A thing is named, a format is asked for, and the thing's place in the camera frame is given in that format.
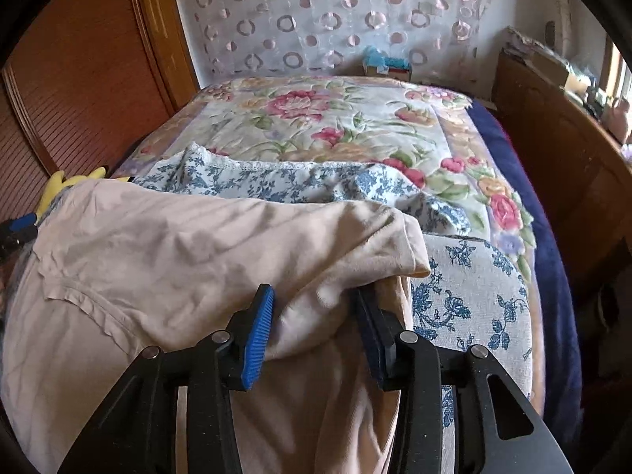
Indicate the floral quilt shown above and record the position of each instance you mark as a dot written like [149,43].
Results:
[321,123]

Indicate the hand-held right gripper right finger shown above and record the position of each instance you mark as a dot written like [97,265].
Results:
[375,340]

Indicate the beige printed T-shirt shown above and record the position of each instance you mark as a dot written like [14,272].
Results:
[173,256]

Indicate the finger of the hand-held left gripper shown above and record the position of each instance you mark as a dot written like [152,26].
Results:
[22,223]

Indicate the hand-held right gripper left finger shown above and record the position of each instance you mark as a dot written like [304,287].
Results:
[259,335]

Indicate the circle-patterned wall cloth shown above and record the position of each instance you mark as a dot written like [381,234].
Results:
[321,10]

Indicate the blue floral bed sheet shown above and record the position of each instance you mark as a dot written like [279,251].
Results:
[469,296]

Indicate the wooden sideboard cabinet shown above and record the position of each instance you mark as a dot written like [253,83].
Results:
[568,158]

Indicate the small cardboard box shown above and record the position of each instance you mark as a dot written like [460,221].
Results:
[390,73]

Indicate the pink bottle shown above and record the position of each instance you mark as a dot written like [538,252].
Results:
[619,118]

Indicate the yellow plush toy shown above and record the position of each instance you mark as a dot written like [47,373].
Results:
[54,185]

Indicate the flat cardboard box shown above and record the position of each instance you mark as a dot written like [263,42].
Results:
[550,66]

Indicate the wooden slatted wardrobe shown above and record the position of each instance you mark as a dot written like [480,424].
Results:
[89,84]

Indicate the blue plastic bag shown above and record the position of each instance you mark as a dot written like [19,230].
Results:
[382,57]

